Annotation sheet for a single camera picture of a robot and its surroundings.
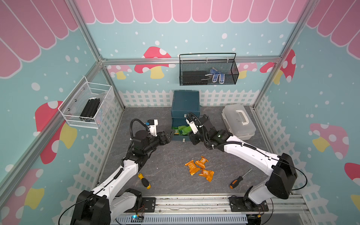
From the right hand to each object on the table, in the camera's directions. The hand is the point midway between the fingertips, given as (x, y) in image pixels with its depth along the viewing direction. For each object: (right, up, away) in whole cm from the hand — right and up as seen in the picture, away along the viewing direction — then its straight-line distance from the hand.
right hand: (190, 132), depth 81 cm
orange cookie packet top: (+8, -20, +7) cm, 22 cm away
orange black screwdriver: (+26, -28, -1) cm, 38 cm away
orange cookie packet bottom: (+11, -25, +2) cm, 28 cm away
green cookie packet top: (-8, -1, +13) cm, 16 cm away
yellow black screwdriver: (-27, -29, +1) cm, 39 cm away
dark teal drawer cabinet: (-3, +20, +15) cm, 25 cm away
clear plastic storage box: (+34, +6, +14) cm, 37 cm away
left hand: (-10, 0, -2) cm, 10 cm away
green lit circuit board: (-29, -44, -8) cm, 53 cm away
